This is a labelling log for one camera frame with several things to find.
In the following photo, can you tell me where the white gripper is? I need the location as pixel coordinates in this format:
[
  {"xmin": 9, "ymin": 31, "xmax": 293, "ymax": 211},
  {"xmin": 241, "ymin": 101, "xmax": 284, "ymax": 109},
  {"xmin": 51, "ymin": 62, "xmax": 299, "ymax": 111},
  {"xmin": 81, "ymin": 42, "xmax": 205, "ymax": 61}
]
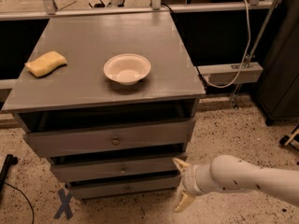
[{"xmin": 173, "ymin": 158, "xmax": 206, "ymax": 213}]

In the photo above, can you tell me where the grey drawer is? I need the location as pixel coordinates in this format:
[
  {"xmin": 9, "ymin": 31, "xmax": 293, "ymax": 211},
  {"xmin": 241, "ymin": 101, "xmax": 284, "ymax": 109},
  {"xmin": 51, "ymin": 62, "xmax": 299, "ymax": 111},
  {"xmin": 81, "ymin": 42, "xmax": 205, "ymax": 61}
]
[
  {"xmin": 50, "ymin": 152, "xmax": 187, "ymax": 182},
  {"xmin": 23, "ymin": 119, "xmax": 195, "ymax": 158},
  {"xmin": 68, "ymin": 174, "xmax": 180, "ymax": 200}
]

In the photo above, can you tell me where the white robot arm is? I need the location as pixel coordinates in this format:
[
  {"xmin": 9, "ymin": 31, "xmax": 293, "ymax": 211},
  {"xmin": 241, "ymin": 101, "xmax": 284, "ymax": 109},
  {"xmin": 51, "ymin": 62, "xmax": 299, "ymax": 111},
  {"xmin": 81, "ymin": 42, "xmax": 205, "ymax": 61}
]
[{"xmin": 173, "ymin": 155, "xmax": 299, "ymax": 213}]

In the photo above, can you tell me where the grey top drawer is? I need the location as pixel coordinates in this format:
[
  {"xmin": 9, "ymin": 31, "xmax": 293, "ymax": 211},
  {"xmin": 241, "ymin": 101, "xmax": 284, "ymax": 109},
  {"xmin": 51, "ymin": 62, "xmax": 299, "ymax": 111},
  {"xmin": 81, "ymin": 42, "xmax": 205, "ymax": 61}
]
[{"xmin": 23, "ymin": 119, "xmax": 195, "ymax": 158}]

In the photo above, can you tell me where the grey bottom drawer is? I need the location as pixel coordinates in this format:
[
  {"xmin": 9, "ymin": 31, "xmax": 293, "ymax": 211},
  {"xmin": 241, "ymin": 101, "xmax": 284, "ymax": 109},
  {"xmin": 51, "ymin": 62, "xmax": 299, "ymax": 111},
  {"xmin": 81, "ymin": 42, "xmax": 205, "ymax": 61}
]
[{"xmin": 68, "ymin": 174, "xmax": 180, "ymax": 200}]

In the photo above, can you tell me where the grey wooden drawer cabinet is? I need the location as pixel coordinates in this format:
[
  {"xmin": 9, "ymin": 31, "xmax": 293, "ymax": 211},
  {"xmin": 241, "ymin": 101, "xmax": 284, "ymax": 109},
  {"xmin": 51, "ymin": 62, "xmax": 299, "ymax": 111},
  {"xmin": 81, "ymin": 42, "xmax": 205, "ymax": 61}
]
[{"xmin": 4, "ymin": 13, "xmax": 205, "ymax": 187}]

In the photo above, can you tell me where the black caster wheel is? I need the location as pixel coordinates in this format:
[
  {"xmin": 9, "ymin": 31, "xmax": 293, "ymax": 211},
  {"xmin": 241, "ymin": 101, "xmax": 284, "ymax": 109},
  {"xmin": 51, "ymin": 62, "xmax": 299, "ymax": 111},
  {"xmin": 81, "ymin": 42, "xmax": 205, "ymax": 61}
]
[{"xmin": 279, "ymin": 124, "xmax": 299, "ymax": 152}]

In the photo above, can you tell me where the white paper bowl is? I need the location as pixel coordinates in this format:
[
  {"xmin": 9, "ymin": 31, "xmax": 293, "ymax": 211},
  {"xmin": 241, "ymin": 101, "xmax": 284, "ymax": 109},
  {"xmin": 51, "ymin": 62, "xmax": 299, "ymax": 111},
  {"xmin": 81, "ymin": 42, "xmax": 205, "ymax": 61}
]
[{"xmin": 103, "ymin": 53, "xmax": 151, "ymax": 85}]

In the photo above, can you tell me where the dark cabinet at right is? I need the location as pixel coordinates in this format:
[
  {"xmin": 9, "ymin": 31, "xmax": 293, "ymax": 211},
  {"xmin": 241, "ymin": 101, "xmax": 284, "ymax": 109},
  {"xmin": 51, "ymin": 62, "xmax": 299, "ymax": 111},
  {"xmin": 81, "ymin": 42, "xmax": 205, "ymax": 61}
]
[{"xmin": 253, "ymin": 0, "xmax": 299, "ymax": 126}]

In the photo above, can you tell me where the black stand foot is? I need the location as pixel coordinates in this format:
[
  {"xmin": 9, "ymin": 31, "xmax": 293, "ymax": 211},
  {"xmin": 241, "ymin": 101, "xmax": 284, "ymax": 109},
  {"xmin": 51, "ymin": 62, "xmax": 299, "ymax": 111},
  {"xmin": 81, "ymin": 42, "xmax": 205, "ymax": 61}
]
[{"xmin": 0, "ymin": 154, "xmax": 18, "ymax": 192}]

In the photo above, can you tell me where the yellow sponge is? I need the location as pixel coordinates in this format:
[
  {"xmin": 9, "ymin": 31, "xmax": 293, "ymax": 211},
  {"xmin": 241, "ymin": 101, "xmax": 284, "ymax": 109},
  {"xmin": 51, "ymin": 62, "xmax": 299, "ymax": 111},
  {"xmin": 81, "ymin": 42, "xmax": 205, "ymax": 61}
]
[{"xmin": 25, "ymin": 51, "xmax": 67, "ymax": 77}]

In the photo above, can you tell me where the white cable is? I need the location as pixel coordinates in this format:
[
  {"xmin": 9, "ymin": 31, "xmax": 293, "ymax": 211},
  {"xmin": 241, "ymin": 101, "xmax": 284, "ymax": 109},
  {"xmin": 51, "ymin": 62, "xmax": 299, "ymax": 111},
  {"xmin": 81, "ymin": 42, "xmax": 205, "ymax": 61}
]
[{"xmin": 202, "ymin": 0, "xmax": 252, "ymax": 90}]

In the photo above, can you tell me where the black cable on cabinet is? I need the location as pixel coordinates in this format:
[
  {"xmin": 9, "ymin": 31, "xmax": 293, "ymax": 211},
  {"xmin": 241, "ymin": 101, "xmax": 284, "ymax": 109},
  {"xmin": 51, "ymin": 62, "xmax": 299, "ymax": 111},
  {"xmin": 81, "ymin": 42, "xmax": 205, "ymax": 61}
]
[{"xmin": 160, "ymin": 3, "xmax": 208, "ymax": 89}]

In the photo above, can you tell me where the black floor cable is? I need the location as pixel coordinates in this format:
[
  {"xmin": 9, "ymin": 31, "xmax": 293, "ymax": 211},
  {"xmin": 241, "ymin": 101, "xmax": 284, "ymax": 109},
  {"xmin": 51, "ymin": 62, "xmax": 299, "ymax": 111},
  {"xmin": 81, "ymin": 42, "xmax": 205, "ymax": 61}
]
[{"xmin": 3, "ymin": 181, "xmax": 35, "ymax": 224}]

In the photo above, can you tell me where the grey metal rail frame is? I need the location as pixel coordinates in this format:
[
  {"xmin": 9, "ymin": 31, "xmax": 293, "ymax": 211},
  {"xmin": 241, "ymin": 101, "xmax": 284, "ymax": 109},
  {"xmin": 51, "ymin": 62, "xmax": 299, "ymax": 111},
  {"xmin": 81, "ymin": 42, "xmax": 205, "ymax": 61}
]
[{"xmin": 0, "ymin": 0, "xmax": 285, "ymax": 21}]

